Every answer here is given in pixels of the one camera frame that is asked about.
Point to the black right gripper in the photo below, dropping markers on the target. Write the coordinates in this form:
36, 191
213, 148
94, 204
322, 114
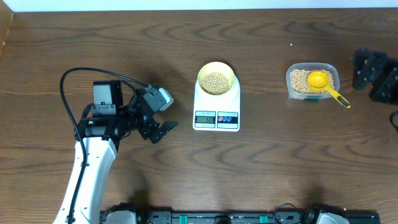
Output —
382, 88

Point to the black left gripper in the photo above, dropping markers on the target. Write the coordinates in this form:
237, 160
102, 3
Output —
148, 130

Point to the yellow plastic scoop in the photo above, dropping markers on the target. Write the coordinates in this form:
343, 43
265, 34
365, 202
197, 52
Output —
319, 81

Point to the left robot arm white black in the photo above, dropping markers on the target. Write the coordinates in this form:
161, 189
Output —
103, 124

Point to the white digital kitchen scale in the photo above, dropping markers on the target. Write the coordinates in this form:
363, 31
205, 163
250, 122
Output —
217, 112

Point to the yellow plastic bowl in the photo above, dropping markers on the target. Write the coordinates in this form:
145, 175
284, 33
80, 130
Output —
216, 78

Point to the clear container of soybeans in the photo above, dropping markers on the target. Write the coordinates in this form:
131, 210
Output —
297, 75

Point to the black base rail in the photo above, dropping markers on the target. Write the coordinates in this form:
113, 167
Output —
286, 213

